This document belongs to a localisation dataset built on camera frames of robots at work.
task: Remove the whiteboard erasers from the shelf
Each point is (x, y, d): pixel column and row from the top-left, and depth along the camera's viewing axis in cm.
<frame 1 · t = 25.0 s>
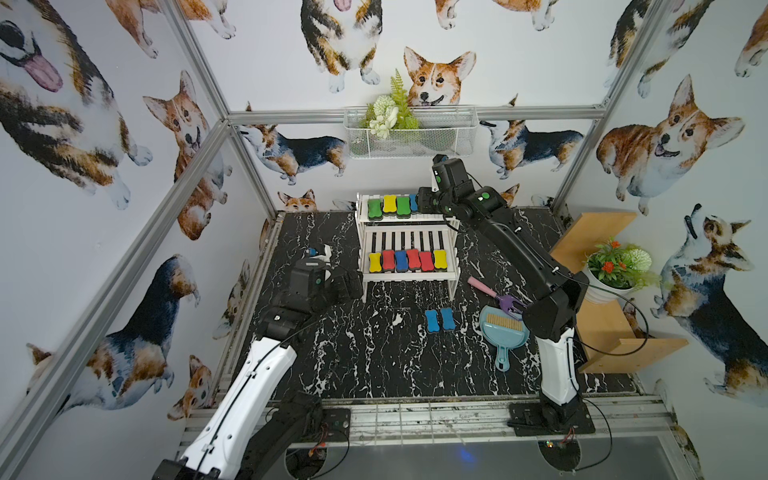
left hand: (346, 269, 76), fingers open
right hand: (432, 186, 82), fingers open
white wooden two-tier shelf: (398, 242, 97), point 13 cm above the table
yellow eraser lower left: (375, 262, 90), point 15 cm above the table
red eraser lower: (388, 259, 91), point 15 cm above the table
blue eraser lower shelf: (402, 265, 91), point 14 cm above the table
red eraser lower 2: (414, 260, 90), point 15 cm above the table
red eraser lower 3: (427, 261, 90), point 15 cm above the table
yellow eraser lower right: (440, 260, 92), point 14 cm above the table
dark green eraser upper shelf: (375, 209, 84), point 30 cm above the table
yellow eraser upper shelf: (390, 203, 86), point 30 cm above the table
green eraser upper shelf: (403, 205, 85), point 30 cm above the table
light blue eraser: (414, 206, 84), point 30 cm above the table
light blue eraser 2: (432, 320, 92), point 2 cm above the table
light blue eraser 3: (447, 318, 92), point 2 cm above the table
wooden corner stand: (599, 338, 83), point 7 cm above the table
white pot red flowers: (617, 270, 78), point 23 cm above the table
teal dustpan with brush: (504, 335, 87), point 4 cm above the table

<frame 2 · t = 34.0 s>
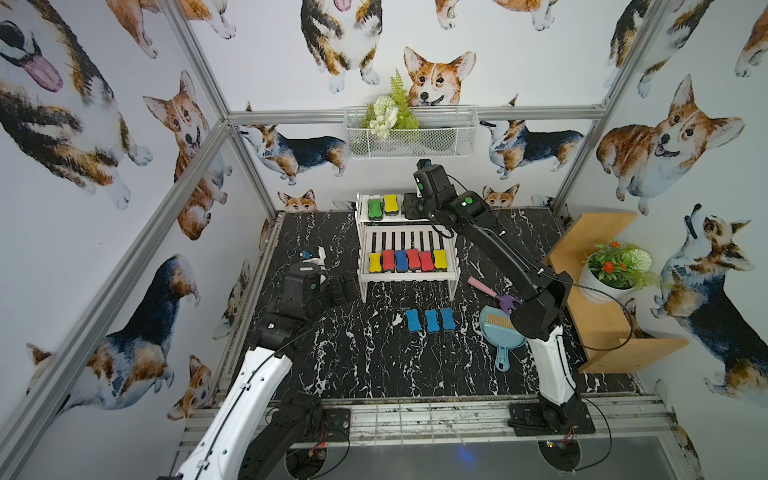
left hand: (340, 271, 75), fingers open
right hand: (421, 191, 83), fingers open
light blue eraser: (413, 320, 92), point 2 cm above the table
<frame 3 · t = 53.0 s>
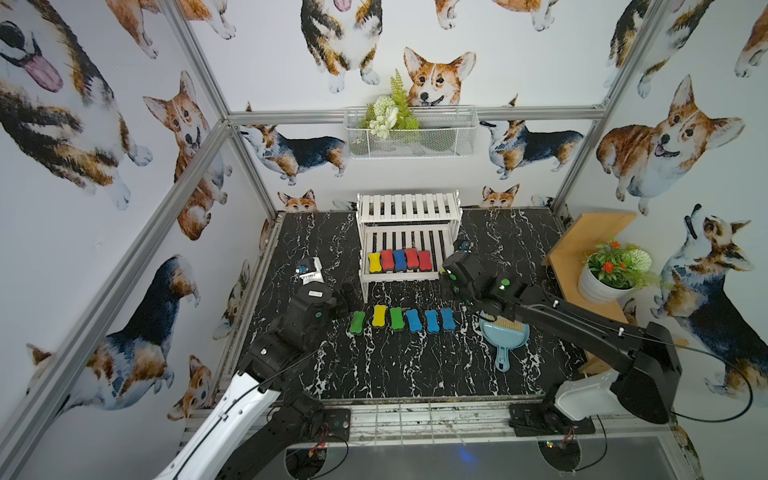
left hand: (339, 277, 71), fingers open
right hand: (450, 272, 80), fingers open
dark green eraser upper shelf: (357, 322, 92), point 2 cm above the table
yellow eraser upper shelf: (379, 312, 95), on the table
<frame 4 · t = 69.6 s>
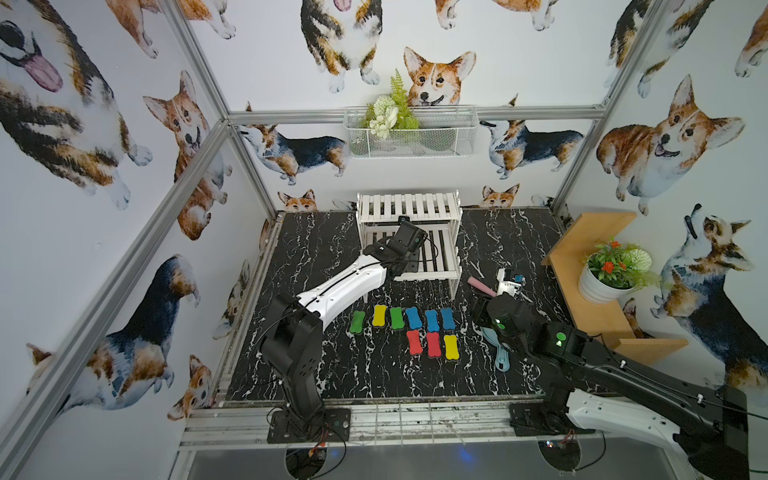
left hand: (404, 247, 89), fingers open
right hand: (480, 290, 75), fingers open
red eraser lower 2: (415, 344, 88), on the table
red eraser lower 3: (433, 341, 89), on the table
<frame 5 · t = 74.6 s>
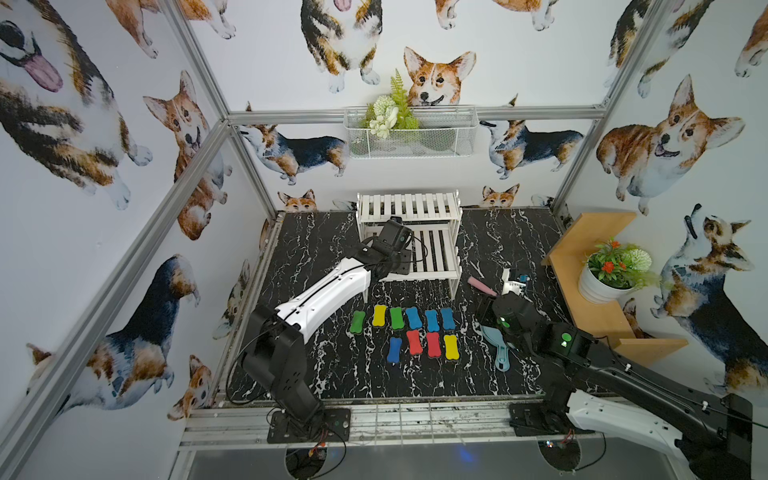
left hand: (398, 249, 86), fingers open
right hand: (485, 290, 76), fingers open
